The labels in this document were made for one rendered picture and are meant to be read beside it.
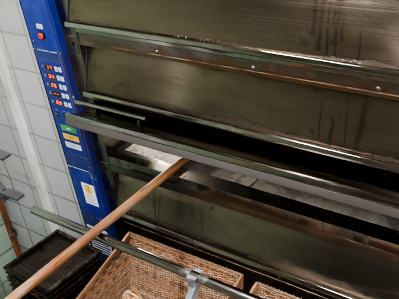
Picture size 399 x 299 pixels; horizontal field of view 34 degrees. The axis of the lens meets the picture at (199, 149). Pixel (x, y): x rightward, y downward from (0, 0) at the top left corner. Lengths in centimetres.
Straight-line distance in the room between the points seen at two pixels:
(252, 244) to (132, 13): 85
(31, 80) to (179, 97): 77
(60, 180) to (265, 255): 105
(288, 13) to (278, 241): 80
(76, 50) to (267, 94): 77
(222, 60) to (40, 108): 101
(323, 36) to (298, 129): 30
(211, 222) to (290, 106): 64
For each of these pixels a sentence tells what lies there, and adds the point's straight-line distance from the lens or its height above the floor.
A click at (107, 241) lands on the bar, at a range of 211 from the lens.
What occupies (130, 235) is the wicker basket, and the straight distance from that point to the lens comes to 266.
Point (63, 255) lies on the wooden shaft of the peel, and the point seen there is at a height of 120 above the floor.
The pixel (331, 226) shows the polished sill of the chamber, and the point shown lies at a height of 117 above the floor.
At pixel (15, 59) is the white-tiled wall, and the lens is 269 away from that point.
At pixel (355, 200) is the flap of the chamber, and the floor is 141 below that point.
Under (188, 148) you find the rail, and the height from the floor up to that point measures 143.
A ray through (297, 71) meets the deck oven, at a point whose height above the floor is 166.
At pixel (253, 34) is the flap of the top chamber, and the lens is 181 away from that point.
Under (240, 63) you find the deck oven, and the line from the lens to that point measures 189.
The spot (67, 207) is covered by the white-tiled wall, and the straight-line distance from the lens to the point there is 297.
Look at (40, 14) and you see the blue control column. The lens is 239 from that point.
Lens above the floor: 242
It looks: 30 degrees down
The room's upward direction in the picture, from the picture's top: 10 degrees counter-clockwise
